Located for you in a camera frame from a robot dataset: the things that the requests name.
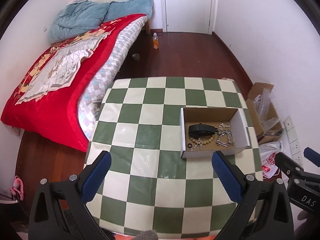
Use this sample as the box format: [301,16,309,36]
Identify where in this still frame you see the white door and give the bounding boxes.
[161,0,218,35]

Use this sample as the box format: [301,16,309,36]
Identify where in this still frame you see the pink slipper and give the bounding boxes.
[10,176,24,200]

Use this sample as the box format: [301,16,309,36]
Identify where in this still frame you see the white red plastic bag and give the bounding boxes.
[259,140,284,179]

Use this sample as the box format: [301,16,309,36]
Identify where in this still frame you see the white cardboard box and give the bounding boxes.
[180,107,251,159]

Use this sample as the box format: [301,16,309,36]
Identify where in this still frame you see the wooden bead bracelet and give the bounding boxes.
[188,132,217,147]

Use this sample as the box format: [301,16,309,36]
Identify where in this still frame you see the thick silver chain necklace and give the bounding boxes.
[215,122,234,147]

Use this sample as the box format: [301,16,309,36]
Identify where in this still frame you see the blue blanket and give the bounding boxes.
[49,0,153,43]

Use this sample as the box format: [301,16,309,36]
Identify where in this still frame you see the red bed quilt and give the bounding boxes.
[1,14,145,152]

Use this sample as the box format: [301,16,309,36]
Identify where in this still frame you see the white patterned cloth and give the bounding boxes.
[16,30,110,104]

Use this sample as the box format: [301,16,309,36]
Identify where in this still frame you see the white power strip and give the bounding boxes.
[283,116,303,166]

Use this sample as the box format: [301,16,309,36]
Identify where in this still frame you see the black wristband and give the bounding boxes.
[188,124,218,138]

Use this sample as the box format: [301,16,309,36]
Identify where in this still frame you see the orange drink bottle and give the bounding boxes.
[152,33,159,49]

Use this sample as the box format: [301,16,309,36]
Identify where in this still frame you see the clear plastic packaging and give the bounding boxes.
[250,83,282,137]

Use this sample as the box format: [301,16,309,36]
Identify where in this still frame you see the brown cardboard box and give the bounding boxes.
[246,82,284,145]

